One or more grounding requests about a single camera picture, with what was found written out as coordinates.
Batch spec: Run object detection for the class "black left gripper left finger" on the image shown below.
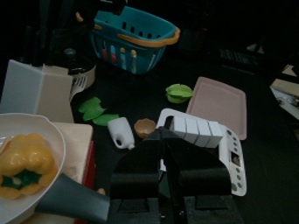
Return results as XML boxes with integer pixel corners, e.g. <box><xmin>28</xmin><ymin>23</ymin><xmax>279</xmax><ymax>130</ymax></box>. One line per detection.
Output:
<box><xmin>108</xmin><ymin>127</ymin><xmax>168</xmax><ymax>224</ymax></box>

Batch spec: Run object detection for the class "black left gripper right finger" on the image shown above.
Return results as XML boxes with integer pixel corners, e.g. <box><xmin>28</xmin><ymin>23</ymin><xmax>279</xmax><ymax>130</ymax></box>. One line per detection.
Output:
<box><xmin>160</xmin><ymin>127</ymin><xmax>246</xmax><ymax>224</ymax></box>

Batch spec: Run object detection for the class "white dish rack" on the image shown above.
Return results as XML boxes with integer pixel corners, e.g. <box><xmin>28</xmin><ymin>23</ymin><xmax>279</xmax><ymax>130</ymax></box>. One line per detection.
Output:
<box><xmin>155</xmin><ymin>108</ymin><xmax>248</xmax><ymax>197</ymax></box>

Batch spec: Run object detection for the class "red flat toy piece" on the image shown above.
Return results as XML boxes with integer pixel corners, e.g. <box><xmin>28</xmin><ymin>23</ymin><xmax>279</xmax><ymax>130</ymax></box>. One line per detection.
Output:
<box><xmin>74</xmin><ymin>141</ymin><xmax>98</xmax><ymax>224</ymax></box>

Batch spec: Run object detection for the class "white toy milk jug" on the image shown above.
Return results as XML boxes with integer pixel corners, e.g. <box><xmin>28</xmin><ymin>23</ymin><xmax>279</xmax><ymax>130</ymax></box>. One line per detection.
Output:
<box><xmin>107</xmin><ymin>116</ymin><xmax>136</xmax><ymax>151</ymax></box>

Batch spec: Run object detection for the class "brown toy eggshell half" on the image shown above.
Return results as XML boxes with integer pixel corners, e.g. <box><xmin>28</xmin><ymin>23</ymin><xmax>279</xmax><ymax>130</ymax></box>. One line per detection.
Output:
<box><xmin>134</xmin><ymin>117</ymin><xmax>158</xmax><ymax>140</ymax></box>

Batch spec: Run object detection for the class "beige cutting board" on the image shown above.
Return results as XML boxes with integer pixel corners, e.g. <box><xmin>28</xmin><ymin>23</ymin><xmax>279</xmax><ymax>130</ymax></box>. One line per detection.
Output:
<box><xmin>21</xmin><ymin>122</ymin><xmax>95</xmax><ymax>224</ymax></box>

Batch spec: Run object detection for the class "green toy lettuce leaf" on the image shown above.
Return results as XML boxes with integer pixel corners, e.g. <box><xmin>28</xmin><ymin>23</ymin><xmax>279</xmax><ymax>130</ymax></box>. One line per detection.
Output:
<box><xmin>78</xmin><ymin>96</ymin><xmax>107</xmax><ymax>123</ymax></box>
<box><xmin>92</xmin><ymin>113</ymin><xmax>120</xmax><ymax>127</ymax></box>

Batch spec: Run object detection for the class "pink plastic tray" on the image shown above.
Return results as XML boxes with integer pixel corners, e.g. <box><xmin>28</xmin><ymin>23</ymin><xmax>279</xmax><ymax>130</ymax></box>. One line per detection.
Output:
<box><xmin>184</xmin><ymin>76</ymin><xmax>248</xmax><ymax>141</ymax></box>

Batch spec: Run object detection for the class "yellow toy bell pepper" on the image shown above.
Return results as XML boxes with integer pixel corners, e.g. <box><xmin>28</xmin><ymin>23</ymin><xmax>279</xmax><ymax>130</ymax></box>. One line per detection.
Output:
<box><xmin>0</xmin><ymin>133</ymin><xmax>60</xmax><ymax>200</ymax></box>

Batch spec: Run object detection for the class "green toy lettuce chunk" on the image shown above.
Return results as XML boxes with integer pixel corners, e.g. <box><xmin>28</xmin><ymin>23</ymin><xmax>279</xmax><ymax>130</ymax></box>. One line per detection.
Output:
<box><xmin>164</xmin><ymin>83</ymin><xmax>195</xmax><ymax>105</ymax></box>

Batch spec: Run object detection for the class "white gear beside table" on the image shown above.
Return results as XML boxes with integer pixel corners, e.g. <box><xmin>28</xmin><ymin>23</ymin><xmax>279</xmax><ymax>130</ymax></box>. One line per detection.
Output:
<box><xmin>270</xmin><ymin>86</ymin><xmax>299</xmax><ymax>121</ymax></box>

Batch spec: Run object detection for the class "white toy fork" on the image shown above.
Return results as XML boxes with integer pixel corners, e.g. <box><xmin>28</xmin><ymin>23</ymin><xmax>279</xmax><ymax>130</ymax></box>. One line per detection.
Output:
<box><xmin>70</xmin><ymin>74</ymin><xmax>90</xmax><ymax>102</ymax></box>

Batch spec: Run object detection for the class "white knife block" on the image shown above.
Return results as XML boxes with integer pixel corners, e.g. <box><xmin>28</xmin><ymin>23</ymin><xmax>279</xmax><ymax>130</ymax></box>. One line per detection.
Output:
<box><xmin>0</xmin><ymin>59</ymin><xmax>76</xmax><ymax>123</ymax></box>

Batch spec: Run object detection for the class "white pan with grey handle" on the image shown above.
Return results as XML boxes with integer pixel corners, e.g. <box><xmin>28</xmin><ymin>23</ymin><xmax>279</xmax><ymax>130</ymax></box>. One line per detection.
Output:
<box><xmin>0</xmin><ymin>112</ymin><xmax>112</xmax><ymax>224</ymax></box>

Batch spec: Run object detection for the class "teal basket with orange handles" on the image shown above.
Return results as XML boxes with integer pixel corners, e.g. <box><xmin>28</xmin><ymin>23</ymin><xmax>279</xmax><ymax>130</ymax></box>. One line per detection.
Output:
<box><xmin>75</xmin><ymin>5</ymin><xmax>183</xmax><ymax>75</ymax></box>

